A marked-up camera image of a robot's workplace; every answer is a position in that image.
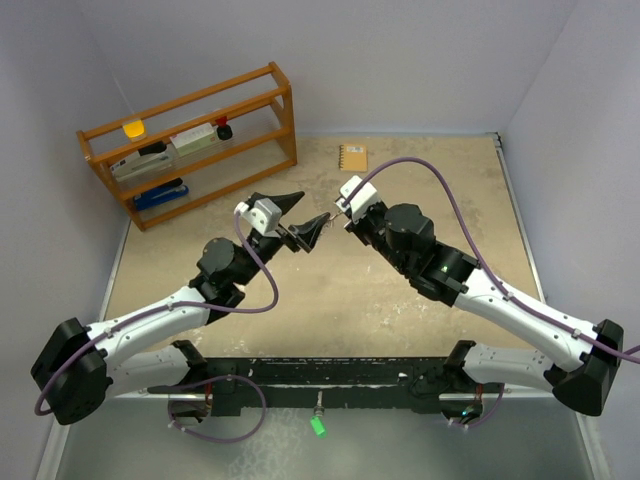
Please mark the red black bottle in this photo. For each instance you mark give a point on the red black bottle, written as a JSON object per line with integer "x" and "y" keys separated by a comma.
{"x": 223, "y": 129}

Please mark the brown spiral notebook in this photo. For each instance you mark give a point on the brown spiral notebook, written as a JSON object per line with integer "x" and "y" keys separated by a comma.
{"x": 353, "y": 158}

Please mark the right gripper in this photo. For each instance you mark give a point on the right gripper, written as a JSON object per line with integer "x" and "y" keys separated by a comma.
{"x": 357, "y": 227}

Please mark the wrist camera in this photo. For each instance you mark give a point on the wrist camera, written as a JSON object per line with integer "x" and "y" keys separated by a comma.
{"x": 263, "y": 216}
{"x": 365, "y": 197}

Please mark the white box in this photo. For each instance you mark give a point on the white box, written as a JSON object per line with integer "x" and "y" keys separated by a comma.
{"x": 194, "y": 139}

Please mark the blue stapler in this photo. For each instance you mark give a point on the blue stapler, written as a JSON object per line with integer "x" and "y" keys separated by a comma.
{"x": 161, "y": 194}

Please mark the black base frame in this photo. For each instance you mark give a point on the black base frame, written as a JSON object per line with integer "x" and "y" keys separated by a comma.
{"x": 418, "y": 384}

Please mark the wooden shelf rack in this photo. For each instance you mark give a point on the wooden shelf rack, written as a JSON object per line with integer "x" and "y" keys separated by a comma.
{"x": 259, "y": 107}

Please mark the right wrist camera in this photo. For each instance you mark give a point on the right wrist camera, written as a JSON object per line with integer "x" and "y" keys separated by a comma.
{"x": 365, "y": 197}

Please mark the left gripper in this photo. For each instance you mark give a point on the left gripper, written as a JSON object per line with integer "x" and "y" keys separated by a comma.
{"x": 303, "y": 234}

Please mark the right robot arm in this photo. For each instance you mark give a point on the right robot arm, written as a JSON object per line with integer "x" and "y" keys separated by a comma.
{"x": 573, "y": 359}

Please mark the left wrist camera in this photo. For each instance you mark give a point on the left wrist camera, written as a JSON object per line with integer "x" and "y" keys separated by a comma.
{"x": 263, "y": 216}

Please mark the white black stapler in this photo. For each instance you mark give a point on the white black stapler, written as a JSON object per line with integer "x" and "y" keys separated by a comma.
{"x": 136, "y": 165}

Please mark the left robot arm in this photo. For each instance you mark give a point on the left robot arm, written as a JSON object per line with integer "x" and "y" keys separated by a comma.
{"x": 80, "y": 366}

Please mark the yellow cap container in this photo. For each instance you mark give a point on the yellow cap container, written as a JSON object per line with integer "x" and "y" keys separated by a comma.
{"x": 134, "y": 130}

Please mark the green key tag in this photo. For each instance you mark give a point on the green key tag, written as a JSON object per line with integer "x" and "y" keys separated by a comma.
{"x": 316, "y": 420}

